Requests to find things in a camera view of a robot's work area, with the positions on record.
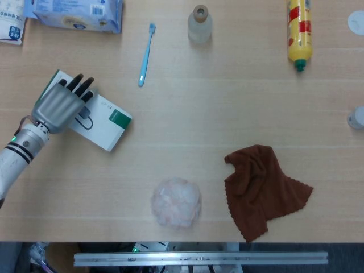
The brown microfibre cloth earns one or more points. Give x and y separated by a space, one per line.
261 190

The small grey white bottle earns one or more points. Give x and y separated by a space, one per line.
357 117

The yellow squeeze bottle green cap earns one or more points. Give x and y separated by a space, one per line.
299 31

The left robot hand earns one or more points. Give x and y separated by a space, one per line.
58 108

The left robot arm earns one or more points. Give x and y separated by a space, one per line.
18 155

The white green USB hub box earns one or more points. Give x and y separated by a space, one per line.
106 125

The white pouch with blue label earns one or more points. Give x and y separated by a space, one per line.
10 28

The blue wet wipes pack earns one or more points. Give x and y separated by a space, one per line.
79 15

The aluminium profile rail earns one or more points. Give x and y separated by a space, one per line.
199 258

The white round desk grommet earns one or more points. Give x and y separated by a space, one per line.
357 22

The blue toothbrush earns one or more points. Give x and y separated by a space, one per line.
145 55

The pink white bath pouf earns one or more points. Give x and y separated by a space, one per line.
176 202

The frosted bottle with wooden cap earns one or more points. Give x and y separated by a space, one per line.
199 26

